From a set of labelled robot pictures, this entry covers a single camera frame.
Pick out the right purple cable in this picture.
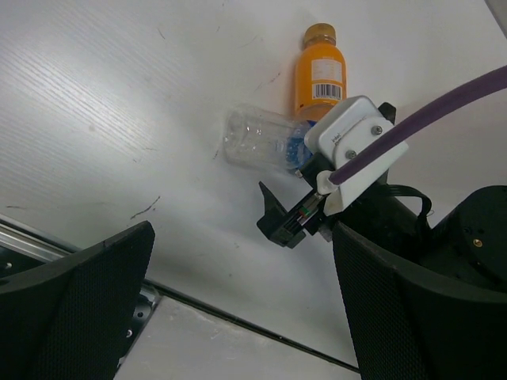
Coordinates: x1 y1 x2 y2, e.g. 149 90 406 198
330 65 507 187

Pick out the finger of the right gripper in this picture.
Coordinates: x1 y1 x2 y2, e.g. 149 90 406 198
257 181 317 249

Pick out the aluminium table edge rail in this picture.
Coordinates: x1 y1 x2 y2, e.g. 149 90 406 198
1 219 360 379

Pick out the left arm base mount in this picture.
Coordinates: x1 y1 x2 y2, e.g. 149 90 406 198
0 241 163 357

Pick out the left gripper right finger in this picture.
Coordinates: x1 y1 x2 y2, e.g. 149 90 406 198
333 223 506 379

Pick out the blue label clear bottle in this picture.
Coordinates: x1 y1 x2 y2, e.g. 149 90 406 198
223 104 315 172

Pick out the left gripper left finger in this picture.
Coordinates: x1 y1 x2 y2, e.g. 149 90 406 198
0 220 156 380

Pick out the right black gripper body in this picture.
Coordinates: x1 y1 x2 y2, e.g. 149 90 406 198
308 101 507 294

